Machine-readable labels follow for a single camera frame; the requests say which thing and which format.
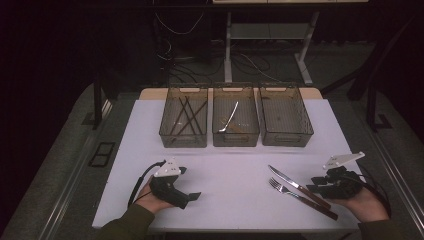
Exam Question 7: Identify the metal floor rail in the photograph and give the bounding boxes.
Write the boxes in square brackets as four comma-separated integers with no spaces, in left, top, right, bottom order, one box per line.
[38,99,114,240]
[363,126,424,229]

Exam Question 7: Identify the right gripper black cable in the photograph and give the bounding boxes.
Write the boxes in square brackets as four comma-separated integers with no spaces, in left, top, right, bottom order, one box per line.
[349,162,393,218]

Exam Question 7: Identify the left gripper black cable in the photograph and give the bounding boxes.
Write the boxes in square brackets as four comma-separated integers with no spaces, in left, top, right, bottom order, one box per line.
[128,160,167,208]

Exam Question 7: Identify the black floor cables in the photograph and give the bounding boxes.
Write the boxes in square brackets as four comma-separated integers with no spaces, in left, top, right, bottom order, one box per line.
[164,39,288,85]

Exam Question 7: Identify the white table cover board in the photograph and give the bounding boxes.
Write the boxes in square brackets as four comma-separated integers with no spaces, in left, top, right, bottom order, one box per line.
[91,98,388,233]

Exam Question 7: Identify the person's right hand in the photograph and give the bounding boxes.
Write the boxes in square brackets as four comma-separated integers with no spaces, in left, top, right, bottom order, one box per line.
[331,187,390,223]

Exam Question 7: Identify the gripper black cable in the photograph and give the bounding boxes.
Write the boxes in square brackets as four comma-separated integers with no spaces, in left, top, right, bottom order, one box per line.
[349,162,393,218]
[128,160,167,208]

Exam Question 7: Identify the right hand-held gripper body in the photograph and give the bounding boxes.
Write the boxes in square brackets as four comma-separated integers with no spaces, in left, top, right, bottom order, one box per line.
[318,151,366,200]

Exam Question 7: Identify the black stand with diagonal brace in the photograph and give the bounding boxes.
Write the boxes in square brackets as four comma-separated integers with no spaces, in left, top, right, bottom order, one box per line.
[321,13,424,133]

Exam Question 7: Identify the brown translucent plastic bin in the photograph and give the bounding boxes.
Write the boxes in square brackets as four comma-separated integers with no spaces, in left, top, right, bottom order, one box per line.
[212,82,260,148]
[158,83,209,149]
[258,81,315,147]

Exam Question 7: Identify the fork with brown handle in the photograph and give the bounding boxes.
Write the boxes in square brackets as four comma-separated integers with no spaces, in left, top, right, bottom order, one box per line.
[268,177,339,221]

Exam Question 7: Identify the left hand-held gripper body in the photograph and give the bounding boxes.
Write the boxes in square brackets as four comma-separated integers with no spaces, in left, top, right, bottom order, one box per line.
[149,158,191,211]

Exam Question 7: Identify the black stand post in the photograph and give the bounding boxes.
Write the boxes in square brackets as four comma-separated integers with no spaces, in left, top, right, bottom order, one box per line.
[91,71,121,131]

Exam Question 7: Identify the white metal stand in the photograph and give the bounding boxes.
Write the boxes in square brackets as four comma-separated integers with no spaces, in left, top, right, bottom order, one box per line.
[223,11,320,86]

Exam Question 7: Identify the metal spoon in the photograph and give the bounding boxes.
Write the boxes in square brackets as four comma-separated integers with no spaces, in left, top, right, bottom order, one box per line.
[218,100,240,133]

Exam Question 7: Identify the white hanging cable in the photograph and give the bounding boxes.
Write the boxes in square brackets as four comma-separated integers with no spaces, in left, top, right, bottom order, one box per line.
[154,11,206,36]

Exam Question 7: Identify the brown chopstick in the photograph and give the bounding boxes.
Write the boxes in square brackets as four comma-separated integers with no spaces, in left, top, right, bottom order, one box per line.
[175,100,208,137]
[170,99,189,136]

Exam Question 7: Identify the person's left hand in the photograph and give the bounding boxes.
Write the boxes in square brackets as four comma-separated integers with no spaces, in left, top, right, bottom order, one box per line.
[134,179,174,215]

